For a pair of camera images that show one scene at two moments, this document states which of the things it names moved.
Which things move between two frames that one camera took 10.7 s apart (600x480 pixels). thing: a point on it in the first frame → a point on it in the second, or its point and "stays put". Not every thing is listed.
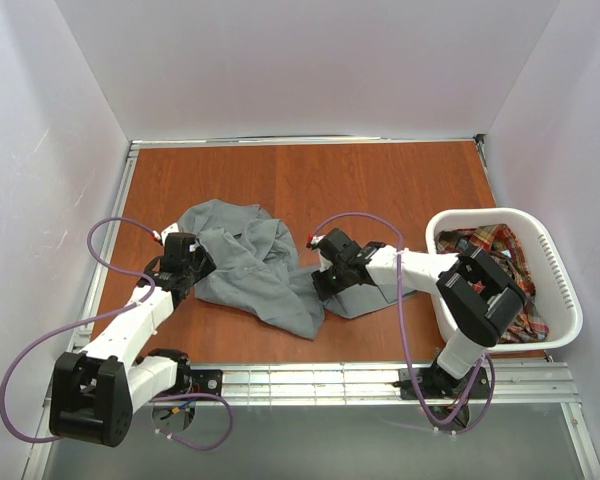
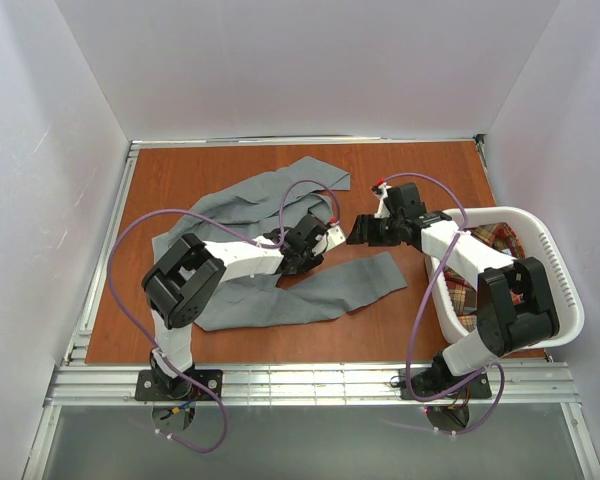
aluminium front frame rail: (508, 384) stays put
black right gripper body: (325, 282) → (378, 230)
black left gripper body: (200, 262) → (305, 257)
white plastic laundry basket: (552, 289) stays put
